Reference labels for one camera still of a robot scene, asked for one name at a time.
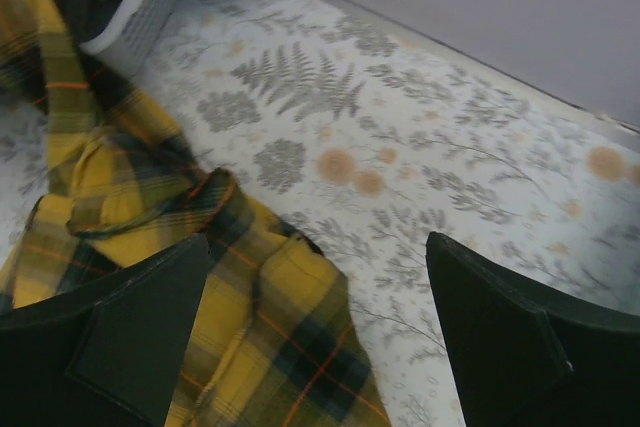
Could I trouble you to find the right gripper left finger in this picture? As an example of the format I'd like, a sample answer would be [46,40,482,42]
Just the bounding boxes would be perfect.
[1,234,209,426]

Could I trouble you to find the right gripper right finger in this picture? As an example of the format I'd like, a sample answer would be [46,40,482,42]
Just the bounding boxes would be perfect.
[426,232,639,427]

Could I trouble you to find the yellow plaid flannel shirt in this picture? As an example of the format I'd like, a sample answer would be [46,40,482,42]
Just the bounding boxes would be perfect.
[1,0,389,426]

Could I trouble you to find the floral table mat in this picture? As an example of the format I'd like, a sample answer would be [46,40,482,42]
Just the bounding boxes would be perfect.
[1,0,639,426]

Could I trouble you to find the left white laundry basket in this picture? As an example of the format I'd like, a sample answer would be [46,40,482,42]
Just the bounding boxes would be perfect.
[80,0,177,77]

